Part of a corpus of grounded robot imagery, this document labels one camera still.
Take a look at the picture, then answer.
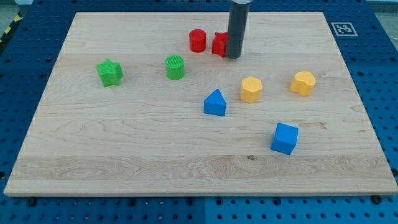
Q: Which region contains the red star block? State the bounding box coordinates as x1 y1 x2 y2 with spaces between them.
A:
211 32 228 58

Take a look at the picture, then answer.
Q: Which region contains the wooden board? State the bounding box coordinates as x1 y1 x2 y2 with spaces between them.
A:
4 12 397 197

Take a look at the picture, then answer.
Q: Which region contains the green cylinder block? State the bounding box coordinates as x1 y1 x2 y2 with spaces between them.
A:
165 55 185 80

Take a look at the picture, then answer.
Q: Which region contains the red cylinder block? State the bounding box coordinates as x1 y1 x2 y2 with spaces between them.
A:
188 29 206 53

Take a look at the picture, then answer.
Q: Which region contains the blue triangle block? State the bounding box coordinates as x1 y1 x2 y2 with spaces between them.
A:
203 89 227 116

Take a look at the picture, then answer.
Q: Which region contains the yellow heart block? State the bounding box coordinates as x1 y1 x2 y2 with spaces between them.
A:
290 71 316 97

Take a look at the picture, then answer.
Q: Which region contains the yellow hexagon block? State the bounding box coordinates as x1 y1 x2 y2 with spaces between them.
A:
240 77 262 103

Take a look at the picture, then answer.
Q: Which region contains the green star block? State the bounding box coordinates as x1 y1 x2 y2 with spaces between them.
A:
96 58 123 87

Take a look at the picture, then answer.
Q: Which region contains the fiducial marker tag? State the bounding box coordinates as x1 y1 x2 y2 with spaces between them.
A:
331 22 358 37

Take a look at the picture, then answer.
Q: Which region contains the blue cube block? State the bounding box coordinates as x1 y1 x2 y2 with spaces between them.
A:
271 123 299 155

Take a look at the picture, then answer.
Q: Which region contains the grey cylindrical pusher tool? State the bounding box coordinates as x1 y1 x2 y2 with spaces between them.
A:
225 0 252 59

